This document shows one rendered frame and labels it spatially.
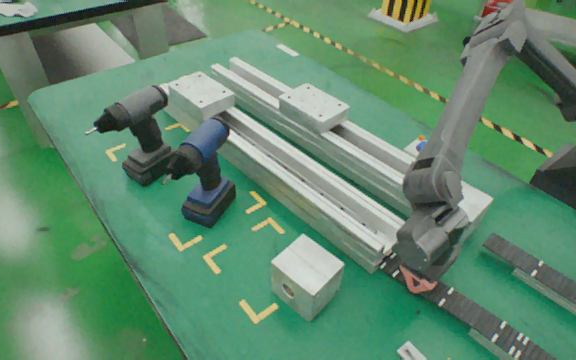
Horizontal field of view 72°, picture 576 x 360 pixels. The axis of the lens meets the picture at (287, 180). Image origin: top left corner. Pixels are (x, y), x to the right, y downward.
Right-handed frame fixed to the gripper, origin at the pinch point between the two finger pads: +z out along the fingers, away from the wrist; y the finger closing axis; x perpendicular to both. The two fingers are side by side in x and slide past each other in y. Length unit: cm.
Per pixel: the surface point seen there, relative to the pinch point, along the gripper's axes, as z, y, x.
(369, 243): -6.4, 4.7, -10.3
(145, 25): 18, -43, -188
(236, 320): 1.8, 31.1, -19.3
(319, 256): -7.6, 14.9, -14.4
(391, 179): -5.9, -14.2, -18.2
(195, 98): -11, 3, -70
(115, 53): 57, -46, -250
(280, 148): -6.4, -2.8, -43.2
